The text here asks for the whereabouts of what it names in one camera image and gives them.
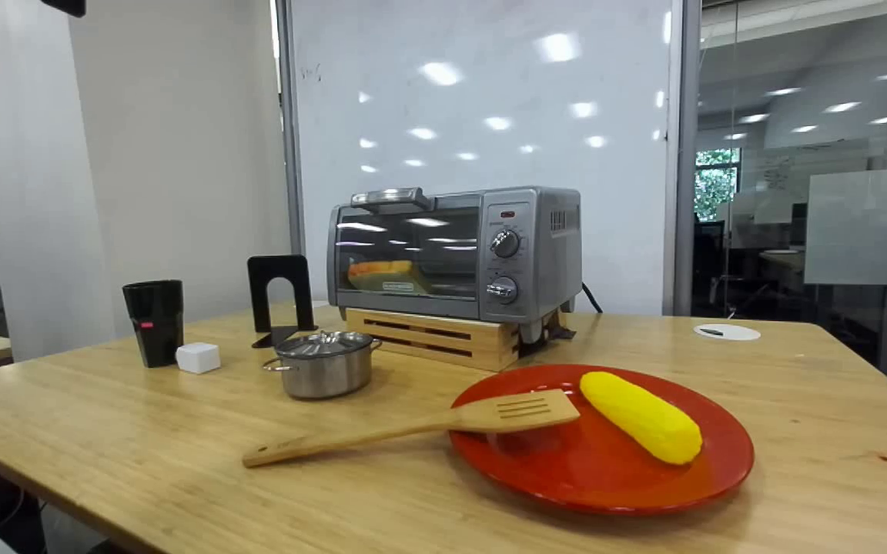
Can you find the black plastic cup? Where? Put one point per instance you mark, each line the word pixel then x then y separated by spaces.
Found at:
pixel 155 311

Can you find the red plate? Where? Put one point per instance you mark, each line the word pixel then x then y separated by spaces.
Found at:
pixel 589 467

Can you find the yellow toy corn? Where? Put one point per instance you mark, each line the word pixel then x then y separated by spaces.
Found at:
pixel 657 425

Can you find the white table grommet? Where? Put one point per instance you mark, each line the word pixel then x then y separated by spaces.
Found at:
pixel 728 335

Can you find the small white box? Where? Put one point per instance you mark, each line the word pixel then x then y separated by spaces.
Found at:
pixel 200 357

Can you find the whiteboard panel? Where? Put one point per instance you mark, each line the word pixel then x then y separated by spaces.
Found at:
pixel 485 92

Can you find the small steel pot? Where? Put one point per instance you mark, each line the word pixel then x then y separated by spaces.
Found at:
pixel 320 363

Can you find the wooden crate stand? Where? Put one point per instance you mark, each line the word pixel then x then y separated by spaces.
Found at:
pixel 451 339

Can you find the silver toaster oven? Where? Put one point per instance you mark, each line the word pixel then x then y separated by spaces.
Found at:
pixel 404 250

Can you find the wooden slotted spatula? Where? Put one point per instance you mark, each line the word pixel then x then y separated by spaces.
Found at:
pixel 506 414

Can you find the oven knob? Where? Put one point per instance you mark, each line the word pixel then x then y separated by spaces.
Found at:
pixel 505 287
pixel 505 245

